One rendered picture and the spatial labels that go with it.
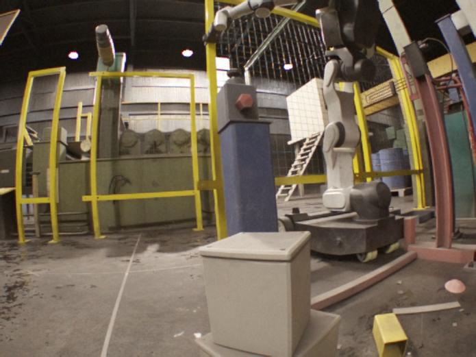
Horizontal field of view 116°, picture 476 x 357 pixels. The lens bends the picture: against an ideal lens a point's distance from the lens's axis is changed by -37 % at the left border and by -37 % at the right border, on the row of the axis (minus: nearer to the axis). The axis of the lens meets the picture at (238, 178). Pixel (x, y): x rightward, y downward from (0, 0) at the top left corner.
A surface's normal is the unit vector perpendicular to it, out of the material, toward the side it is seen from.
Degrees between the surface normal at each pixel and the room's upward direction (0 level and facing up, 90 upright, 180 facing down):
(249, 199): 90
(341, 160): 94
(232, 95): 90
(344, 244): 90
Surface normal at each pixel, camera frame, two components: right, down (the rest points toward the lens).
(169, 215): 0.35, -0.09
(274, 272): -0.47, -0.02
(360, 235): -0.82, 0.03
